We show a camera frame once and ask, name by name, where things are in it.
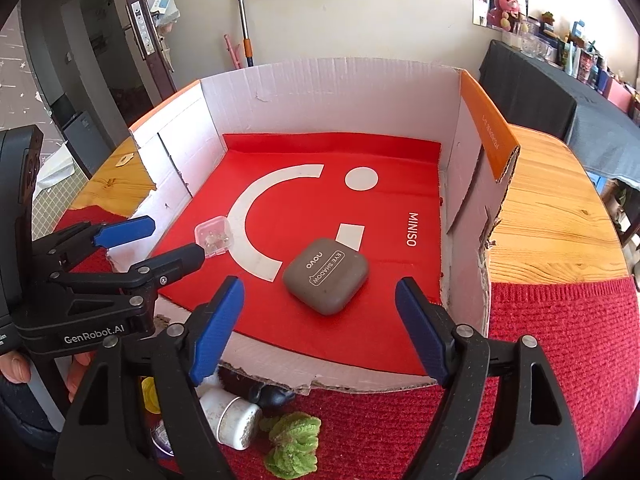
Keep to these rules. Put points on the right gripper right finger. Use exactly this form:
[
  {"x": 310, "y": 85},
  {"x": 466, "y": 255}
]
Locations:
[{"x": 531, "y": 433}]

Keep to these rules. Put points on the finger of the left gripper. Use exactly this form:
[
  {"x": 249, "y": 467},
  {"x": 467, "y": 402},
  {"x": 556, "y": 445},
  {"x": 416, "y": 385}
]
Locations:
[
  {"x": 153, "y": 274},
  {"x": 63, "y": 250}
]

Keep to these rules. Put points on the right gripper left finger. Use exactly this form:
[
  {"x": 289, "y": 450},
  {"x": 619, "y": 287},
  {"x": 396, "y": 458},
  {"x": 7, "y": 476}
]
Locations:
[{"x": 105, "y": 435}]

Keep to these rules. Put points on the small clear plastic box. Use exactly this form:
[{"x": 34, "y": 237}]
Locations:
[{"x": 214, "y": 236}]

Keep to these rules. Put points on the yellow bottle cap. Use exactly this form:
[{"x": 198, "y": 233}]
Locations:
[{"x": 149, "y": 395}]

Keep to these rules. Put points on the purple ink bottle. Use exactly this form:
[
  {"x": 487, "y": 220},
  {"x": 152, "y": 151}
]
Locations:
[{"x": 160, "y": 440}]

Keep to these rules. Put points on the white cream jar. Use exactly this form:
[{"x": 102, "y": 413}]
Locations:
[{"x": 233, "y": 420}]

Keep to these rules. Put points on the dark blue figurine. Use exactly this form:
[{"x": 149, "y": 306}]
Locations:
[{"x": 266, "y": 396}]

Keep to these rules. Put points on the green plush toy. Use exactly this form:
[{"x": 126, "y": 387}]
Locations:
[{"x": 294, "y": 440}]

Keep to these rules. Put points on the brown eye shadow case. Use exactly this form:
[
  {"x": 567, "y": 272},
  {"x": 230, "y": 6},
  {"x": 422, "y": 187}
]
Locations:
[{"x": 326, "y": 275}]

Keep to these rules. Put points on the person's left hand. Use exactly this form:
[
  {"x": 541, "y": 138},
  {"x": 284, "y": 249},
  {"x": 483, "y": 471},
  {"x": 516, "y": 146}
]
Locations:
[{"x": 16, "y": 369}]

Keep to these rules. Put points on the red knitted table cloth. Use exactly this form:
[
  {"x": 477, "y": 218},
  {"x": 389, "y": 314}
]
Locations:
[{"x": 559, "y": 301}]

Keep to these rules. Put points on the red miniso bag liner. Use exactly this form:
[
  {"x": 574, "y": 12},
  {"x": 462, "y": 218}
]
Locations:
[{"x": 282, "y": 193}]

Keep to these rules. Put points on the orange cardboard box tray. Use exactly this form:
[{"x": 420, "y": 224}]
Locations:
[{"x": 181, "y": 143}]

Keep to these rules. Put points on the dark brown door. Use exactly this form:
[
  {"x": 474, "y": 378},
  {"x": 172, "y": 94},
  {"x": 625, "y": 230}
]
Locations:
[{"x": 156, "y": 77}]

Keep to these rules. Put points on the dark cloth side table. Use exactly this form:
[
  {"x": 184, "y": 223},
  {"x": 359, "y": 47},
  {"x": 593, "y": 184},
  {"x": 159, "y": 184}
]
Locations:
[{"x": 533, "y": 94}]

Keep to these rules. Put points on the pink bunny plush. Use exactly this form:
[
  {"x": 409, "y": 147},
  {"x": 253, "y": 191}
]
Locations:
[{"x": 504, "y": 14}]

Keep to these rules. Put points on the orange tipped mop handle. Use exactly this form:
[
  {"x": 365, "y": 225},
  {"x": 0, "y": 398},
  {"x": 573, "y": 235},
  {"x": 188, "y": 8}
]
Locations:
[{"x": 247, "y": 45}]

